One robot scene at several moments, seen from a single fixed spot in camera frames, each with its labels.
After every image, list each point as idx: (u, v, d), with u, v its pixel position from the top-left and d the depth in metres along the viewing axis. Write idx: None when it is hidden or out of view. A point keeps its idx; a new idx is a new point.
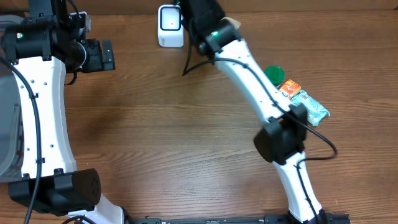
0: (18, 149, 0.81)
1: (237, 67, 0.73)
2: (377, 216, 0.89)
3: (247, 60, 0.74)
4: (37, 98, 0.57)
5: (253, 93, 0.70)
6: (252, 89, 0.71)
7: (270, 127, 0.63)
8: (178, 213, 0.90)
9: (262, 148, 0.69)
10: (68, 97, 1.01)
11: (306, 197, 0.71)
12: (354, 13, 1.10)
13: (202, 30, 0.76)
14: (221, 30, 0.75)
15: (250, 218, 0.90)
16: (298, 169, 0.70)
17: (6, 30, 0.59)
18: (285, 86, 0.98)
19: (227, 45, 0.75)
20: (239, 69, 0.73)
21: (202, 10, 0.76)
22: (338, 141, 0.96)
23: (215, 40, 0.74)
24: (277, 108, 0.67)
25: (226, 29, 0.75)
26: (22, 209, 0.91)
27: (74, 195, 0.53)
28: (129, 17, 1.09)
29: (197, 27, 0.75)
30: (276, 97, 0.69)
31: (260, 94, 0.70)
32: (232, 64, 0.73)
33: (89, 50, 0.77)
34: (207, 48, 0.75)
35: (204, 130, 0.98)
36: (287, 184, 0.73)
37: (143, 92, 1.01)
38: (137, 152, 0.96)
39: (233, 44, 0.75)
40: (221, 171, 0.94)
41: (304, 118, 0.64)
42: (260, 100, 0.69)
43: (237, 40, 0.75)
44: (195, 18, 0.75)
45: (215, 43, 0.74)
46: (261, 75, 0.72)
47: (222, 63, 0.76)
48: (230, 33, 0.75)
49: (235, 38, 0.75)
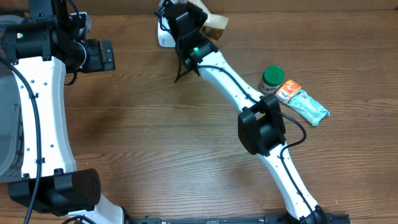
0: (18, 149, 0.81)
1: (216, 72, 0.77)
2: (377, 216, 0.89)
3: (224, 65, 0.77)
4: (38, 98, 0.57)
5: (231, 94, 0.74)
6: (229, 88, 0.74)
7: (245, 116, 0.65)
8: (178, 213, 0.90)
9: (245, 139, 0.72)
10: (68, 97, 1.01)
11: (297, 190, 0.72)
12: (354, 13, 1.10)
13: (187, 47, 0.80)
14: (203, 46, 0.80)
15: (250, 218, 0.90)
16: (281, 159, 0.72)
17: (6, 30, 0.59)
18: (285, 86, 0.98)
19: (206, 57, 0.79)
20: (216, 74, 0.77)
21: (189, 28, 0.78)
22: (338, 141, 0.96)
23: (198, 56, 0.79)
24: (249, 100, 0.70)
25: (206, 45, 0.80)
26: (22, 209, 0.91)
27: (73, 195, 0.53)
28: (129, 17, 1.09)
29: (183, 45, 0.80)
30: (249, 91, 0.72)
31: (236, 90, 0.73)
32: (210, 70, 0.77)
33: (89, 50, 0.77)
34: (192, 64, 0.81)
35: (204, 130, 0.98)
36: (277, 178, 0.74)
37: (143, 92, 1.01)
38: (138, 152, 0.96)
39: (210, 55, 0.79)
40: (221, 171, 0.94)
41: (276, 106, 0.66)
42: (236, 95, 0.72)
43: (214, 51, 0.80)
44: (182, 36, 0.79)
45: (198, 58, 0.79)
46: (237, 76, 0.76)
47: (203, 70, 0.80)
48: (209, 48, 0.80)
49: (212, 51, 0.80)
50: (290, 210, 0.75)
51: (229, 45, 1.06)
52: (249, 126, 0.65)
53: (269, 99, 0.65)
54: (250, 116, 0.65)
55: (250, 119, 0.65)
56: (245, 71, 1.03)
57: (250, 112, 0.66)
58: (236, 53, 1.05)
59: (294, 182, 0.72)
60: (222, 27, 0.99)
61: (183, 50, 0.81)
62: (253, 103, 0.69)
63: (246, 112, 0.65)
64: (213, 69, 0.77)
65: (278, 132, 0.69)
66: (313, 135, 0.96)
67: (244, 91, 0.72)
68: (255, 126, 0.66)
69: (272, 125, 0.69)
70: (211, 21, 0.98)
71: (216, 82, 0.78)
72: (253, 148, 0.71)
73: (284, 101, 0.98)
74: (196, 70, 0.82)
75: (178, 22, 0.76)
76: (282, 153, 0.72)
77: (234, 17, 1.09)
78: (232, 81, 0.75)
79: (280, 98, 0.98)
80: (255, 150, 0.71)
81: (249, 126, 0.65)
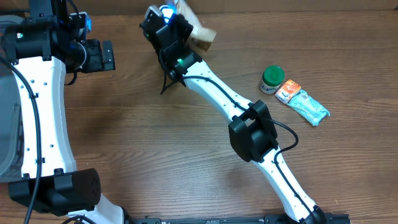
0: (18, 149, 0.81)
1: (201, 81, 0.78)
2: (377, 216, 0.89)
3: (209, 75, 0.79)
4: (38, 98, 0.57)
5: (218, 103, 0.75)
6: (217, 98, 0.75)
7: (236, 125, 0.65)
8: (178, 213, 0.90)
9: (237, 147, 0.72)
10: (68, 97, 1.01)
11: (295, 193, 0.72)
12: (353, 13, 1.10)
13: (171, 59, 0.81)
14: (186, 58, 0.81)
15: (250, 218, 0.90)
16: (277, 165, 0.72)
17: (6, 31, 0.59)
18: (285, 86, 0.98)
19: (191, 67, 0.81)
20: (203, 84, 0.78)
21: (171, 41, 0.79)
22: (338, 141, 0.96)
23: (182, 66, 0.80)
24: (238, 108, 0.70)
25: (189, 56, 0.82)
26: (22, 209, 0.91)
27: (72, 195, 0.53)
28: (129, 18, 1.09)
29: (167, 58, 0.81)
30: (239, 99, 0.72)
31: (224, 99, 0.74)
32: (196, 80, 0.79)
33: (89, 50, 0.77)
34: (177, 74, 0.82)
35: (204, 130, 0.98)
36: (273, 183, 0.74)
37: (143, 92, 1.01)
38: (138, 152, 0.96)
39: (196, 66, 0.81)
40: (220, 171, 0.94)
41: (265, 112, 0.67)
42: (224, 104, 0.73)
43: (198, 61, 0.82)
44: (164, 48, 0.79)
45: (181, 69, 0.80)
46: (222, 84, 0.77)
47: (189, 82, 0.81)
48: (193, 58, 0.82)
49: (196, 60, 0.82)
50: (289, 213, 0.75)
51: (228, 45, 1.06)
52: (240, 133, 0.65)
53: (258, 106, 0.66)
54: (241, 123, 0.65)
55: (241, 127, 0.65)
56: (245, 71, 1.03)
57: (240, 120, 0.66)
58: (236, 53, 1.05)
59: (291, 186, 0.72)
60: (211, 40, 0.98)
61: (168, 62, 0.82)
62: (242, 111, 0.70)
63: (236, 121, 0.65)
64: (198, 78, 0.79)
65: (269, 137, 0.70)
66: (313, 135, 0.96)
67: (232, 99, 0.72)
68: (247, 133, 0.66)
69: (262, 130, 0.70)
70: (199, 33, 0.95)
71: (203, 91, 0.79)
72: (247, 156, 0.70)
73: (284, 101, 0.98)
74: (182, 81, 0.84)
75: (158, 35, 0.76)
76: (275, 157, 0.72)
77: (234, 17, 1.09)
78: (218, 89, 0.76)
79: (280, 98, 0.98)
80: (250, 157, 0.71)
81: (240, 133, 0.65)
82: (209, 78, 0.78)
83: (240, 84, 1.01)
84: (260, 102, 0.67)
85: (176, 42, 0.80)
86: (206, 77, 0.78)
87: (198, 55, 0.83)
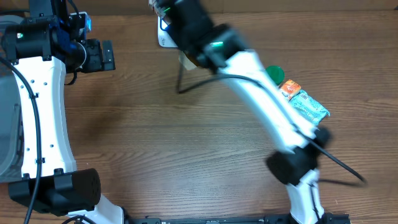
0: (18, 149, 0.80)
1: (245, 84, 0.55)
2: (377, 216, 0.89)
3: (257, 76, 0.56)
4: (38, 98, 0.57)
5: (270, 119, 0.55)
6: (267, 110, 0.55)
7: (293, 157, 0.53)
8: (178, 213, 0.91)
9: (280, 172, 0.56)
10: (68, 97, 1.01)
11: (314, 208, 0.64)
12: (353, 13, 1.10)
13: (198, 41, 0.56)
14: (221, 37, 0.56)
15: (250, 218, 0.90)
16: (313, 188, 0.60)
17: (6, 31, 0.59)
18: (285, 86, 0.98)
19: (233, 59, 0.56)
20: (250, 89, 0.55)
21: (195, 14, 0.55)
22: (338, 141, 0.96)
23: (216, 50, 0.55)
24: (299, 135, 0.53)
25: (224, 35, 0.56)
26: (22, 209, 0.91)
27: (73, 195, 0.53)
28: (129, 18, 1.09)
29: (183, 37, 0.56)
30: (298, 121, 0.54)
31: (280, 119, 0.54)
32: (240, 82, 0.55)
33: (89, 50, 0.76)
34: (209, 62, 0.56)
35: (204, 130, 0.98)
36: (295, 195, 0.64)
37: (143, 93, 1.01)
38: (137, 153, 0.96)
39: (239, 55, 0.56)
40: (221, 171, 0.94)
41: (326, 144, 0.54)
42: (278, 125, 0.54)
43: (244, 51, 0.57)
44: (188, 25, 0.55)
45: (218, 56, 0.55)
46: (277, 93, 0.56)
47: (229, 81, 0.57)
48: (230, 39, 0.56)
49: (240, 50, 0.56)
50: (292, 211, 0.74)
51: None
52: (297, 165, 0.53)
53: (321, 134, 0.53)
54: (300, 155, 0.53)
55: (298, 160, 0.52)
56: None
57: (298, 150, 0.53)
58: None
59: (314, 204, 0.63)
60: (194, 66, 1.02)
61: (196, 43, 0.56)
62: (303, 140, 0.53)
63: (295, 152, 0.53)
64: (247, 81, 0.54)
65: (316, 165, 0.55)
66: None
67: (293, 122, 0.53)
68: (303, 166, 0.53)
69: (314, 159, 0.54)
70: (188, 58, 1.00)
71: (246, 95, 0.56)
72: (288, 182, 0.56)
73: None
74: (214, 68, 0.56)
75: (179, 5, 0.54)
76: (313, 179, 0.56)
77: (234, 17, 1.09)
78: (272, 101, 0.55)
79: None
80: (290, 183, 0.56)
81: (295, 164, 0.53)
82: (260, 83, 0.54)
83: None
84: (326, 132, 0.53)
85: (203, 17, 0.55)
86: (256, 81, 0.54)
87: (244, 43, 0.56)
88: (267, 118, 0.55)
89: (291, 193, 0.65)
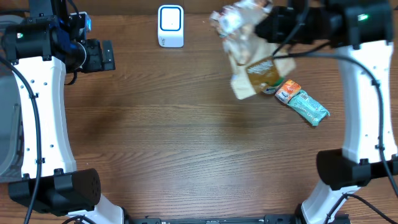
0: (18, 149, 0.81)
1: (359, 72, 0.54)
2: (377, 216, 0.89)
3: (382, 76, 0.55)
4: (37, 98, 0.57)
5: (359, 117, 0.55)
6: (365, 111, 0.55)
7: (359, 172, 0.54)
8: (178, 213, 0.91)
9: (328, 172, 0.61)
10: (68, 97, 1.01)
11: (328, 213, 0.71)
12: None
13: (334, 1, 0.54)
14: (368, 7, 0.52)
15: (250, 218, 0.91)
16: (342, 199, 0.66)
17: (7, 31, 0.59)
18: (285, 86, 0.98)
19: (369, 43, 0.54)
20: (362, 83, 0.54)
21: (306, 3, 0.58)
22: (338, 141, 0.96)
23: (362, 18, 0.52)
24: (378, 152, 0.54)
25: (379, 5, 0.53)
26: (22, 209, 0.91)
27: (73, 195, 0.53)
28: (129, 17, 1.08)
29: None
30: (385, 139, 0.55)
31: (370, 126, 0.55)
32: (359, 72, 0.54)
33: (89, 50, 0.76)
34: (337, 28, 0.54)
35: (204, 130, 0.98)
36: (324, 195, 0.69)
37: (143, 93, 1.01)
38: (138, 152, 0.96)
39: (377, 43, 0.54)
40: (221, 171, 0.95)
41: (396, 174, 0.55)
42: (367, 133, 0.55)
43: (385, 42, 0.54)
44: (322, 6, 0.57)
45: (357, 23, 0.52)
46: (386, 106, 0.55)
47: (349, 66, 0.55)
48: (381, 14, 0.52)
49: (384, 39, 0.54)
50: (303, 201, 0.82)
51: None
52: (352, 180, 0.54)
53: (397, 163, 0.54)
54: (364, 173, 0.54)
55: (362, 177, 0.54)
56: None
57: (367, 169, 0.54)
58: None
59: (333, 210, 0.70)
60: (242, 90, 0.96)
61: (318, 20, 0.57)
62: (379, 159, 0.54)
63: (364, 167, 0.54)
64: (364, 72, 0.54)
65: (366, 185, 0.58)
66: (313, 135, 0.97)
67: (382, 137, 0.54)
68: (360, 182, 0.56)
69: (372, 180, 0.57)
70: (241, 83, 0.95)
71: (349, 83, 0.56)
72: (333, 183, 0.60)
73: (284, 101, 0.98)
74: (349, 34, 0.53)
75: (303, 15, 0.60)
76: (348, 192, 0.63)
77: None
78: (374, 107, 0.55)
79: (280, 98, 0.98)
80: (334, 185, 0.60)
81: (349, 179, 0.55)
82: (379, 83, 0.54)
83: None
84: None
85: None
86: (376, 79, 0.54)
87: (392, 30, 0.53)
88: (356, 110, 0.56)
89: (321, 188, 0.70)
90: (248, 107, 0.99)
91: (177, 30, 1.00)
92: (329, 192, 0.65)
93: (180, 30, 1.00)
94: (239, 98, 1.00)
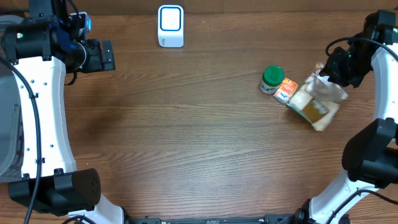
0: (18, 149, 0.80)
1: (389, 58, 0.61)
2: (377, 216, 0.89)
3: None
4: (38, 98, 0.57)
5: (388, 90, 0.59)
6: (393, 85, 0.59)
7: (384, 127, 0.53)
8: (178, 213, 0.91)
9: (349, 157, 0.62)
10: (68, 97, 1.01)
11: (334, 210, 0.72)
12: (354, 13, 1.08)
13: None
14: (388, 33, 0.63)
15: (250, 218, 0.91)
16: (354, 195, 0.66)
17: (6, 31, 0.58)
18: (283, 85, 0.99)
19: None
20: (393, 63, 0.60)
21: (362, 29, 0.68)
22: (338, 141, 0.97)
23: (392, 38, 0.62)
24: None
25: None
26: (22, 209, 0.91)
27: (74, 195, 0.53)
28: (129, 17, 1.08)
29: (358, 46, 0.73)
30: None
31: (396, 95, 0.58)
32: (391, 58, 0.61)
33: (89, 50, 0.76)
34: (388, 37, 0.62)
35: (204, 130, 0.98)
36: (336, 189, 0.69)
37: (143, 93, 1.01)
38: (138, 152, 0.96)
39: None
40: (221, 171, 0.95)
41: None
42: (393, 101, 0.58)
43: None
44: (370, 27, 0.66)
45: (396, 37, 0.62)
46: None
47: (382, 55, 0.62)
48: None
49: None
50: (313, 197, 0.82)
51: (228, 45, 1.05)
52: (373, 137, 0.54)
53: None
54: (387, 132, 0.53)
55: (384, 133, 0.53)
56: (245, 71, 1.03)
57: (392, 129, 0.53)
58: (236, 53, 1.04)
59: (340, 206, 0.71)
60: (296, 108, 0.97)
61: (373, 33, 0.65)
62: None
63: (389, 124, 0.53)
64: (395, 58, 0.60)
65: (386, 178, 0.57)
66: (313, 135, 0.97)
67: None
68: (378, 150, 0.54)
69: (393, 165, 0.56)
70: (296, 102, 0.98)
71: (380, 66, 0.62)
72: (351, 167, 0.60)
73: (283, 101, 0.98)
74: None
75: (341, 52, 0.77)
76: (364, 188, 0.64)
77: (234, 17, 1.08)
78: None
79: (280, 99, 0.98)
80: (352, 170, 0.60)
81: (370, 138, 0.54)
82: None
83: (240, 84, 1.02)
84: None
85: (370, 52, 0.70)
86: None
87: None
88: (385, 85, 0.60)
89: (337, 182, 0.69)
90: (248, 107, 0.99)
91: (177, 30, 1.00)
92: (344, 184, 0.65)
93: (180, 30, 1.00)
94: (239, 99, 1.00)
